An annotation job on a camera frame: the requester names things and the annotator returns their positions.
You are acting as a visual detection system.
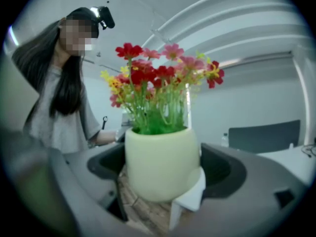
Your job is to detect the person's left forearm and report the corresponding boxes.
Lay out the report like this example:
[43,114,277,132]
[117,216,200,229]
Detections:
[95,129,117,146]

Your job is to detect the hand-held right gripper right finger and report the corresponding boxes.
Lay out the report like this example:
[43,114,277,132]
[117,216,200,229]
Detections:
[170,143,307,237]

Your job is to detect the white light strip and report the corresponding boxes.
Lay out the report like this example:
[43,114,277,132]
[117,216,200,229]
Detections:
[186,82,193,128]
[293,54,311,146]

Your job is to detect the long looped black cable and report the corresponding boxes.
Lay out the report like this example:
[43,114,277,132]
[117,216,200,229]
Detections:
[301,144,316,158]

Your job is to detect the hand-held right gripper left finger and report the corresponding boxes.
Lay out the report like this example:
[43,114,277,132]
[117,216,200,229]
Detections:
[49,143,129,223]

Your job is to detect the red pink flowers white pot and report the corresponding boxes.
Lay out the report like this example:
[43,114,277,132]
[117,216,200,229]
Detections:
[100,42,225,202]

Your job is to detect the large white oval table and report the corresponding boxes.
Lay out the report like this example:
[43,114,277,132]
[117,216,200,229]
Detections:
[256,144,316,188]

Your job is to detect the person's grey shirt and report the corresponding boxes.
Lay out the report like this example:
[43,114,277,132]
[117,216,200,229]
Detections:
[23,67,102,154]

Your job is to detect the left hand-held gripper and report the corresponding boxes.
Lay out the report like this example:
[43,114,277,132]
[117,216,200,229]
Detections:
[115,128,126,143]

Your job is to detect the black head camera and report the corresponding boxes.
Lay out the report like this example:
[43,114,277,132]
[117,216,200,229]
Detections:
[90,5,116,31]

